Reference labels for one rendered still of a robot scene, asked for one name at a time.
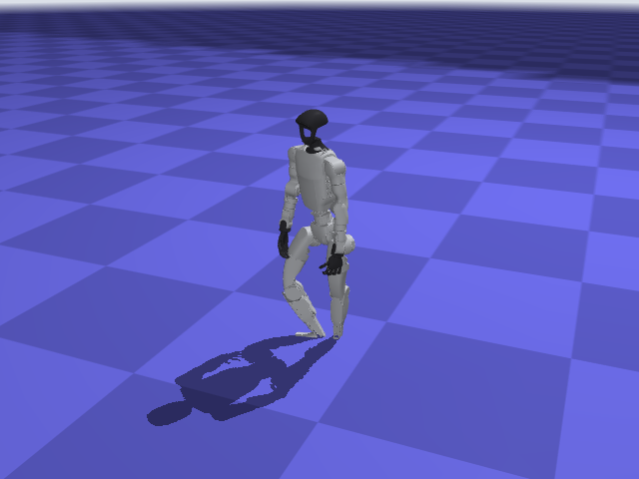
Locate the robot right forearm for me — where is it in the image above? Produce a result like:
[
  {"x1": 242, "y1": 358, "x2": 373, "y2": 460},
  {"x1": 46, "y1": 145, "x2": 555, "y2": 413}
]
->
[{"x1": 280, "y1": 188, "x2": 298, "y2": 229}]

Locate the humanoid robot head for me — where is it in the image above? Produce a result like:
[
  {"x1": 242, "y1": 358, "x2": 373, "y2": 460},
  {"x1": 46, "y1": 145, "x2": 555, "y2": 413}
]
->
[{"x1": 296, "y1": 109, "x2": 328, "y2": 154}]

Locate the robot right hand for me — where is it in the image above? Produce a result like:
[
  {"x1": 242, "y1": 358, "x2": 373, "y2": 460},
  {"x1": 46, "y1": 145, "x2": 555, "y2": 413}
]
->
[{"x1": 278, "y1": 221, "x2": 291, "y2": 258}]

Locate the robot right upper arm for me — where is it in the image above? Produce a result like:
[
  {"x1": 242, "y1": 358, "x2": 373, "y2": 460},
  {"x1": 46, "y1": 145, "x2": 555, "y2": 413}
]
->
[{"x1": 286, "y1": 145, "x2": 303, "y2": 197}]

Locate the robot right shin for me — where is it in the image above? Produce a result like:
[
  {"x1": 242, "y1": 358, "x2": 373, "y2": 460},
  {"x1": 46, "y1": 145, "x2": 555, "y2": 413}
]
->
[{"x1": 283, "y1": 291, "x2": 325, "y2": 337}]

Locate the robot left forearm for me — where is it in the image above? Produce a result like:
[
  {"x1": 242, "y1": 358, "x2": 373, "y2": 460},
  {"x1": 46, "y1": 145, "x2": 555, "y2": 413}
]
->
[{"x1": 332, "y1": 203, "x2": 348, "y2": 253}]

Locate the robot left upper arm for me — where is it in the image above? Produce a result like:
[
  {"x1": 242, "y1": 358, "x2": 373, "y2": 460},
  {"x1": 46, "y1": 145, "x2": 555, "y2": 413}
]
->
[{"x1": 323, "y1": 156, "x2": 348, "y2": 214}]

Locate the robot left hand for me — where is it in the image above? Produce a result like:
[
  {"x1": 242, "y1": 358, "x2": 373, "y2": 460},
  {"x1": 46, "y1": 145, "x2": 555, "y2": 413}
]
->
[{"x1": 319, "y1": 243, "x2": 344, "y2": 275}]

